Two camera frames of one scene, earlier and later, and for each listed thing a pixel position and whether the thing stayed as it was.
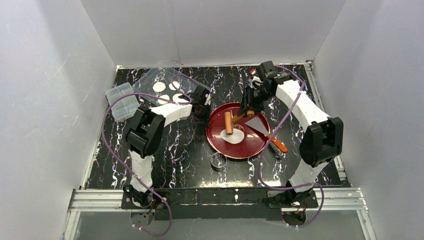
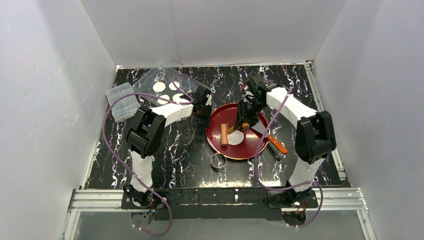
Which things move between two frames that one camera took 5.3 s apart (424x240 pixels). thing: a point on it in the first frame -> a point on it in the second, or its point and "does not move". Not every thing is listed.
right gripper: (250, 102) -> (245, 114)
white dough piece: (237, 136) does not move
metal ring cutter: (218, 161) does not move
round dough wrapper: (161, 102) does not move
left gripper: (201, 110) does not move
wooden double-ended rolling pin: (228, 122) -> (225, 130)
